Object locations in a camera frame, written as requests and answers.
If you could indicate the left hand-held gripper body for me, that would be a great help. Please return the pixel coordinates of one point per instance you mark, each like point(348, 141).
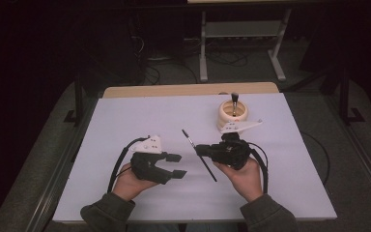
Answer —
point(148, 161)

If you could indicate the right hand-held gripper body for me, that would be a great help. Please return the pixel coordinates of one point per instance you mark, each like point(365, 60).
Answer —
point(232, 151)

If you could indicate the thin black makeup brush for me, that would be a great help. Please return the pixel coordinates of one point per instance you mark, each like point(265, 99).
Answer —
point(210, 170)

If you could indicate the cream ribbed brush holder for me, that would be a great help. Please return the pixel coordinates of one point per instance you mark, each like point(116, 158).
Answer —
point(225, 112)

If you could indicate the wide black makeup brush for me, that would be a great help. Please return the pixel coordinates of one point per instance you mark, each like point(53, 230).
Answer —
point(234, 103)

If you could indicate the person's left hand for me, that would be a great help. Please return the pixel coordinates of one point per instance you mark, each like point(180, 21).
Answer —
point(130, 185)

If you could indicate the person's right hand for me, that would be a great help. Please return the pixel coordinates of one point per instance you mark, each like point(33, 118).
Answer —
point(246, 180)

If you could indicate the white table board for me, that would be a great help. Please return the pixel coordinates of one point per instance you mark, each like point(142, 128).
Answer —
point(174, 112)

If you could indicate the wooden table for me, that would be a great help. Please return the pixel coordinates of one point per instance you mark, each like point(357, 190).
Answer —
point(190, 89)

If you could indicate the black stand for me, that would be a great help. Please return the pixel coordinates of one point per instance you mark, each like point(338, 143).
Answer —
point(78, 103)
point(345, 103)

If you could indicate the metal frame rail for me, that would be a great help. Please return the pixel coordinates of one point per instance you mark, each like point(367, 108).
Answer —
point(360, 151)
point(61, 180)

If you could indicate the white metal desk frame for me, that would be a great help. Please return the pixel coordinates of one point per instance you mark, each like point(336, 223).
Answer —
point(241, 29)

